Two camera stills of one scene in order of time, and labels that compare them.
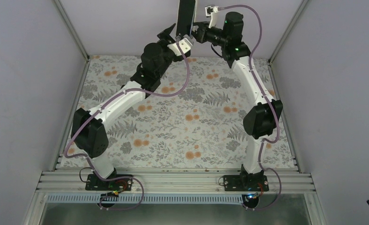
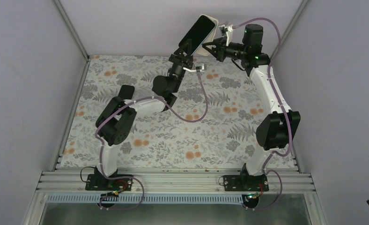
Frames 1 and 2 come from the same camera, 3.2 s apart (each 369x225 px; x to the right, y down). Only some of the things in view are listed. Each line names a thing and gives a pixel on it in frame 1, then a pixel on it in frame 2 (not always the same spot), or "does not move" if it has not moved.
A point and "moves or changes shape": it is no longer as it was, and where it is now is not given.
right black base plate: x=246 y=183 does not move
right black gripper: x=201 y=35 -> x=220 y=53
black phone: x=185 y=17 moves or changes shape
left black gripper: x=166 y=37 -> x=174 y=59
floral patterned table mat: x=201 y=125 does not move
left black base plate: x=124 y=183 does not move
